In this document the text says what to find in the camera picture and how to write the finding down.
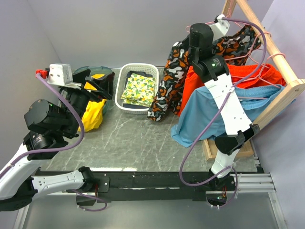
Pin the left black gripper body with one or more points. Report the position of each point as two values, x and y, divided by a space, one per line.
83 98

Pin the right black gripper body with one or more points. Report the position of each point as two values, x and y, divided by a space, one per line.
191 55

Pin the camouflage patterned shorts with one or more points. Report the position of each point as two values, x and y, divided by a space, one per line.
170 90

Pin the pink wire hanger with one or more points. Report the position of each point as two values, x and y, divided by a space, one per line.
231 49
256 44

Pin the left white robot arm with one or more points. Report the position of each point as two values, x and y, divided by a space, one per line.
19 186

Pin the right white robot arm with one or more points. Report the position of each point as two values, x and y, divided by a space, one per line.
214 73

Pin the yellow shorts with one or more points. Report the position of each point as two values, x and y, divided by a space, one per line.
93 115

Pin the orange shorts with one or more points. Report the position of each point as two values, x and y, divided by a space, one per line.
192 82

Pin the pink hanger holding orange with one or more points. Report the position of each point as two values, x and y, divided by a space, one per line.
262 71

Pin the light blue shorts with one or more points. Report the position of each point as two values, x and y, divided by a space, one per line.
199 111

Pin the pink hanger holding blue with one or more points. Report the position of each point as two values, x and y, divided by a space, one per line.
264 86

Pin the teal plastic bin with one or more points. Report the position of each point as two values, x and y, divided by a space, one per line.
104 70

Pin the lemon print folded cloth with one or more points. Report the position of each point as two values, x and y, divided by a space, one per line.
139 89

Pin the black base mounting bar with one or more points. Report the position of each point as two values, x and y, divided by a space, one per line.
145 186

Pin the wooden clothes rack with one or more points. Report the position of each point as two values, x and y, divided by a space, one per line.
294 86

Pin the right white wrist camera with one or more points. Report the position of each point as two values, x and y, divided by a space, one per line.
220 27

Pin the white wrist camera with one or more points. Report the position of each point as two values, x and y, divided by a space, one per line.
220 27
60 75

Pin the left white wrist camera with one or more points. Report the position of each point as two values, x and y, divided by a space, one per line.
60 75

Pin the aluminium rail frame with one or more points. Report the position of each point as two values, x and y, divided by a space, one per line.
254 207

